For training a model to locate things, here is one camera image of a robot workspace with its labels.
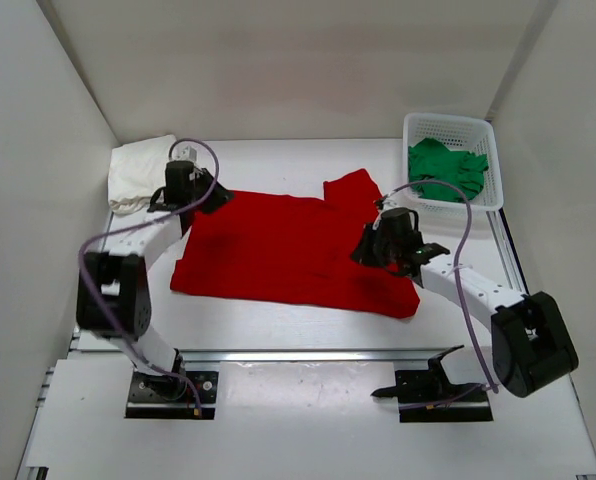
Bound white t shirt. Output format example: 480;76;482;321
107;134;176;215

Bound red t shirt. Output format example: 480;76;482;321
170;169;420;319

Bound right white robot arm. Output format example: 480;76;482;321
351;207;580;398

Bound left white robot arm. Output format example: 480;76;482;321
76;160;234;400

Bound green t shirt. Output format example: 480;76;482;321
408;138;489;201

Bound white plastic basket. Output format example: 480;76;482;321
402;113;504;214

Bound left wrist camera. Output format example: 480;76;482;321
177;145;198;164

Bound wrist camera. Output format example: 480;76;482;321
374;197;398;212
177;145;198;164

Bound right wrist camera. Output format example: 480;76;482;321
374;197;398;212

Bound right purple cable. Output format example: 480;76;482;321
375;180;499;411

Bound purple cable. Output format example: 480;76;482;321
375;180;499;411
77;138;223;419

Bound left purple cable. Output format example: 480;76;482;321
77;138;223;419

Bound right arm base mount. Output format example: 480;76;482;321
371;345;494;423

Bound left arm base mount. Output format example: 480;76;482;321
125;366;219;420

